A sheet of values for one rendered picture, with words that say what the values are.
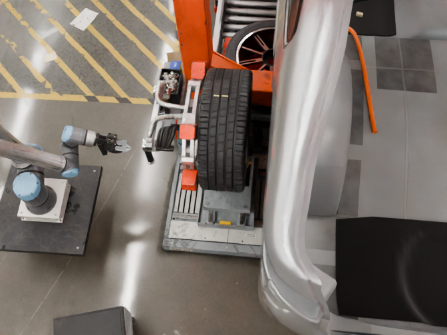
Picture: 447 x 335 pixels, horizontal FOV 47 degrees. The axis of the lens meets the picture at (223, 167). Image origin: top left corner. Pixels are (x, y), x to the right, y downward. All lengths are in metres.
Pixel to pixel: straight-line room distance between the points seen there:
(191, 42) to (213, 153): 0.68
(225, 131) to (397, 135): 0.85
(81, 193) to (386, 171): 1.85
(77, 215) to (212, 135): 1.20
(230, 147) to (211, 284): 1.15
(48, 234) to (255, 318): 1.36
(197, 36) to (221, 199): 1.07
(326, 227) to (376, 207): 0.27
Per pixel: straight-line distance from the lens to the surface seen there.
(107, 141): 2.90
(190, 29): 2.80
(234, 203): 3.28
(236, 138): 2.47
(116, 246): 3.51
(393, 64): 2.93
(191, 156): 2.57
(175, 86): 3.37
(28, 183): 3.11
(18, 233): 3.40
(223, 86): 2.56
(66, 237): 3.29
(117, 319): 3.02
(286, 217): 1.70
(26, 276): 3.63
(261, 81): 3.20
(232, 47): 3.59
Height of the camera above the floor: 3.23
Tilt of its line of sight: 62 degrees down
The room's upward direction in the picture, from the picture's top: 4 degrees counter-clockwise
